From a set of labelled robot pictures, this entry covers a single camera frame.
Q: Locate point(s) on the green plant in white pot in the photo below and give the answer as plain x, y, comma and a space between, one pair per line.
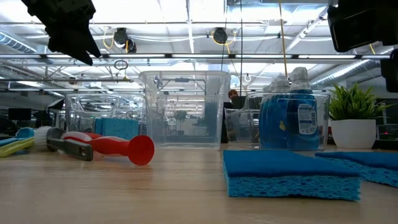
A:
353, 133

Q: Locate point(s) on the silver ceiling duct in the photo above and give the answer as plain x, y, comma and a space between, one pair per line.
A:
348, 70

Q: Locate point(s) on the blue scrub brush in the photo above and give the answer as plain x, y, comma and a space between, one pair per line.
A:
26, 132

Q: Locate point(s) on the yellow-green scrub brush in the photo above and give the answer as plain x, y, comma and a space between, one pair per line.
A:
15, 147

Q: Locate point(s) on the black monitor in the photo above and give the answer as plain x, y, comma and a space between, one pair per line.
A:
18, 114

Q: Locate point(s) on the person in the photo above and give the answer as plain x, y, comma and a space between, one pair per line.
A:
233, 95

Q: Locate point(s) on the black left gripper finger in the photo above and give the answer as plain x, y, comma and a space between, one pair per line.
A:
88, 43
68, 46

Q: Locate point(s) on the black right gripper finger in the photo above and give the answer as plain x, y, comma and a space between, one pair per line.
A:
354, 28
391, 71

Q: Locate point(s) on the large clear plastic bin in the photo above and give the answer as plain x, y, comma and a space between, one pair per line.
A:
146, 109

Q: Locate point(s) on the red white dish brush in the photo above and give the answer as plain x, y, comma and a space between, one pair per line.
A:
140, 151

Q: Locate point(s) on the blue sponge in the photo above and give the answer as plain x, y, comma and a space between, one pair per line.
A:
289, 174
119, 129
367, 165

